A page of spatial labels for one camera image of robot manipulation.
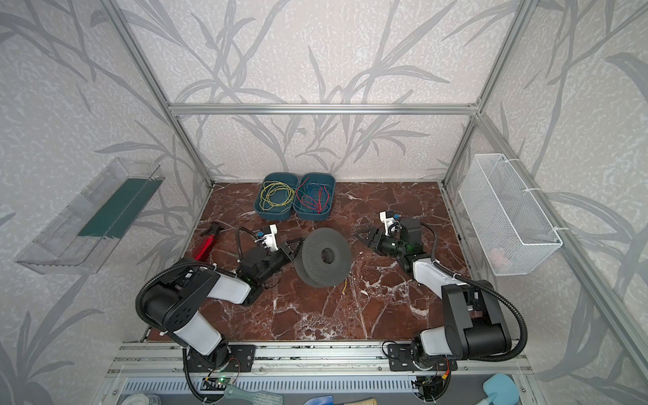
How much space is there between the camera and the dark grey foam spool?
804 mm

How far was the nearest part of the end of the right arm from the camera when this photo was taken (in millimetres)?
702

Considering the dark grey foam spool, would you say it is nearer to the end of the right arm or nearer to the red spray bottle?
the end of the right arm

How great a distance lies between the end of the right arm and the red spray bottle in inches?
23.6

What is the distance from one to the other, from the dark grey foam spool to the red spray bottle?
0.39m

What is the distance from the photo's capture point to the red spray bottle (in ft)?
3.11
